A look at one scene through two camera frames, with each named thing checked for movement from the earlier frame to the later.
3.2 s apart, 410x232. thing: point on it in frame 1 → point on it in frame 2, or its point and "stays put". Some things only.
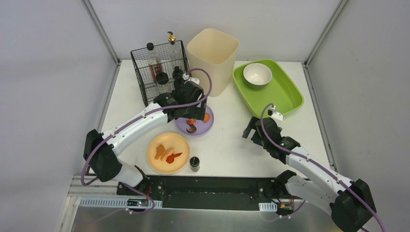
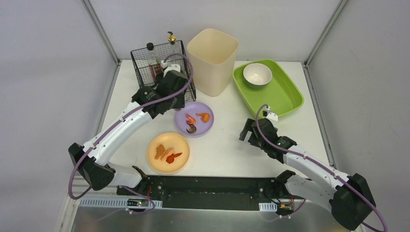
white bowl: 257,76 stays put
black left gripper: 186,113 → 179,81
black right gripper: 255,130 stays put
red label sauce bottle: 154,61 stays put
